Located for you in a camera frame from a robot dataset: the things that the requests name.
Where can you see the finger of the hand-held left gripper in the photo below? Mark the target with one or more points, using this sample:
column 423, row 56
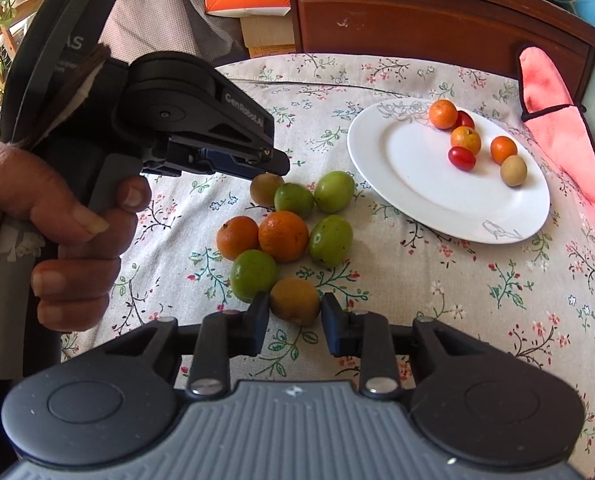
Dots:
column 257, row 165

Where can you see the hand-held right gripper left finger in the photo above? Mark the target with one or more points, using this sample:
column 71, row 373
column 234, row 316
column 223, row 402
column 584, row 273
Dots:
column 258, row 322

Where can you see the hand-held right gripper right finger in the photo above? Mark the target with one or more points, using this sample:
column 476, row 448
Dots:
column 333, row 325

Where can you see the brown kiwi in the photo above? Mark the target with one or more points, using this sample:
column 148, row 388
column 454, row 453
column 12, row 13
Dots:
column 513, row 171
column 295, row 300
column 265, row 191

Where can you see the green jujube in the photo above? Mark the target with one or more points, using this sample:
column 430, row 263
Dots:
column 294, row 201
column 334, row 191
column 253, row 275
column 331, row 240

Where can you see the small orange mandarin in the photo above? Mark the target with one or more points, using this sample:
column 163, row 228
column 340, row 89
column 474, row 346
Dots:
column 283, row 236
column 465, row 140
column 503, row 150
column 442, row 114
column 236, row 237

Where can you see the white ceramic plate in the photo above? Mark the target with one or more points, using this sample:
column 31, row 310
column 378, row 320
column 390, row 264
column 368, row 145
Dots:
column 412, row 185

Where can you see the red cherry tomato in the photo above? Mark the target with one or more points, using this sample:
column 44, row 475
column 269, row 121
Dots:
column 461, row 158
column 466, row 121

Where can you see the person's left hand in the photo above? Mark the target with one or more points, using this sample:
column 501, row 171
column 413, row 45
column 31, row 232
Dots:
column 22, row 185

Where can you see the lavender ribbed cloth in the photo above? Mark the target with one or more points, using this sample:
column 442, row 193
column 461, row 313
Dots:
column 177, row 15

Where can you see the yellow cardboard box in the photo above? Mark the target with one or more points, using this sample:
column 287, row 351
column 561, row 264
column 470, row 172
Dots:
column 267, row 40

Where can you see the floral tablecloth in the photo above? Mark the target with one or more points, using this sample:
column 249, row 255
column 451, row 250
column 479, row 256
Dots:
column 427, row 300

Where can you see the dark wooden cabinet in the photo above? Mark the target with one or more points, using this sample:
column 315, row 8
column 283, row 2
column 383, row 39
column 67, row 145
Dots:
column 402, row 15

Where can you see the pink cloth with black trim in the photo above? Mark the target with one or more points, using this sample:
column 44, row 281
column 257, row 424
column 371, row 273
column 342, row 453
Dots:
column 552, row 90

